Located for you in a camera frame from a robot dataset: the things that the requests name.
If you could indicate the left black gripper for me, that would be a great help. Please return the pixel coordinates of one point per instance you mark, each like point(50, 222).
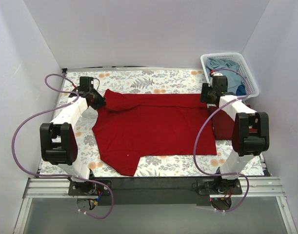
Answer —
point(97, 101)

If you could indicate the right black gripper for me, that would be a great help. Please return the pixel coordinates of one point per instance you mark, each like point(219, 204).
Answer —
point(205, 95)

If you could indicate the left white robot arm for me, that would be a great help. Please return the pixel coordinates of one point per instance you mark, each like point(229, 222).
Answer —
point(57, 139)

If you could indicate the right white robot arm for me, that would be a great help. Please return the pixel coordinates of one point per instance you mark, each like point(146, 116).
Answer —
point(250, 135)

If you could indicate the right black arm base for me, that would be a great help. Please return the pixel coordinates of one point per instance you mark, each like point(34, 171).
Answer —
point(215, 187)

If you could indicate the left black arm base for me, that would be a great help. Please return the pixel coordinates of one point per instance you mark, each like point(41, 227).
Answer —
point(87, 188)

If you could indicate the floral patterned table mat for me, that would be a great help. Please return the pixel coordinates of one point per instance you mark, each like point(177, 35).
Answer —
point(179, 81)

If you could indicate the light blue t shirt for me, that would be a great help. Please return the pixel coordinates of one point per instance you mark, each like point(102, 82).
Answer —
point(228, 68)

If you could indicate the folded dark red t shirt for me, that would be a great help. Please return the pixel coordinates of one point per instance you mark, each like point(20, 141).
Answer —
point(222, 125)

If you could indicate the dark blue t shirt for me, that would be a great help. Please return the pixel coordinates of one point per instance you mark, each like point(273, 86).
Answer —
point(241, 90)

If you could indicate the white plastic basket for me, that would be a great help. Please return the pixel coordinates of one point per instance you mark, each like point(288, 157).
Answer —
point(250, 84)

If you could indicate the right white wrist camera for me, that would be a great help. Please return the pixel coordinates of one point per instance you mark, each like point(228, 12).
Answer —
point(215, 73)

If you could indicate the aluminium frame rail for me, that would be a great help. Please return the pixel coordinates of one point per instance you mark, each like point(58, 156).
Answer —
point(59, 188)

